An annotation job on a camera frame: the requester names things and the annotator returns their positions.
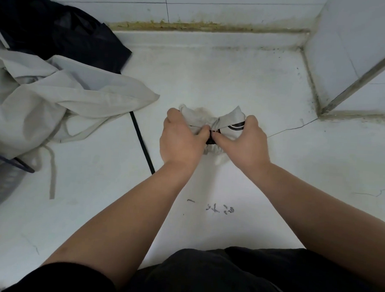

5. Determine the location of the black garment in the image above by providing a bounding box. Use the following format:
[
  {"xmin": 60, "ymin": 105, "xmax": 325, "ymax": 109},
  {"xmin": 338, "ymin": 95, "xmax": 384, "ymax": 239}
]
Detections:
[{"xmin": 0, "ymin": 0, "xmax": 134, "ymax": 75}]

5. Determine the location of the black strap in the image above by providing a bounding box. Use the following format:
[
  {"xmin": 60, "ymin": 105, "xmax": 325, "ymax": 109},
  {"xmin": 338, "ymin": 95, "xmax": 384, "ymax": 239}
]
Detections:
[{"xmin": 127, "ymin": 111, "xmax": 158, "ymax": 175}]

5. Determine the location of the grey laundry basket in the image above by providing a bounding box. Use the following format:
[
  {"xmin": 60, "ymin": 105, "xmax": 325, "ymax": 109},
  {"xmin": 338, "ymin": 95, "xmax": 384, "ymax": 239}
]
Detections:
[{"xmin": 0, "ymin": 152, "xmax": 36, "ymax": 212}]

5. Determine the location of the white sock with black stripes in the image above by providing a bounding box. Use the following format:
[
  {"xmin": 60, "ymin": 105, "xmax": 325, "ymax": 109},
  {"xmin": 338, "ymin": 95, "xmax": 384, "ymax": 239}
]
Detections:
[{"xmin": 177, "ymin": 104, "xmax": 247, "ymax": 157}]

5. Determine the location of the person's left hand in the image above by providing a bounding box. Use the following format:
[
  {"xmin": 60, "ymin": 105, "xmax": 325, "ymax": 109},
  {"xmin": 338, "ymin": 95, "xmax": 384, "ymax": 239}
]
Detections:
[{"xmin": 158, "ymin": 108, "xmax": 211, "ymax": 171}]

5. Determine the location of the person's left forearm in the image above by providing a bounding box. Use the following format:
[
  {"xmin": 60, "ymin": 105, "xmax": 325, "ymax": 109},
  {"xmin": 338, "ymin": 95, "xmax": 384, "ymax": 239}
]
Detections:
[{"xmin": 42, "ymin": 157, "xmax": 195, "ymax": 291}]

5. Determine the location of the person's right forearm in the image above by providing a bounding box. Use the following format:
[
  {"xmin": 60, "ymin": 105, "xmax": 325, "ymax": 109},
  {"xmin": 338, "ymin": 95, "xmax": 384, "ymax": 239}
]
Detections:
[{"xmin": 243, "ymin": 161, "xmax": 385, "ymax": 292}]

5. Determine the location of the light grey garment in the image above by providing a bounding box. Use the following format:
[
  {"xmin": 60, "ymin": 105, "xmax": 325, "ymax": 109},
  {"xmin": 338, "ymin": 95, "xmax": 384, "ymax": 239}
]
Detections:
[{"xmin": 0, "ymin": 48, "xmax": 161, "ymax": 203}]

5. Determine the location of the person's right hand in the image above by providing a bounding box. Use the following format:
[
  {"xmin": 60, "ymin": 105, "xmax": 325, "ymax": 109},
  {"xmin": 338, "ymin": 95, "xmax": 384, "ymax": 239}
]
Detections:
[{"xmin": 210, "ymin": 114, "xmax": 272, "ymax": 175}]

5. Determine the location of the person's black clothing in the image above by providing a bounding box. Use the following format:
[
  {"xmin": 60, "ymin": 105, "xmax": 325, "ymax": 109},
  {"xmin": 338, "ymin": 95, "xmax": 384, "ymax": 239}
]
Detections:
[{"xmin": 1, "ymin": 238, "xmax": 385, "ymax": 292}]

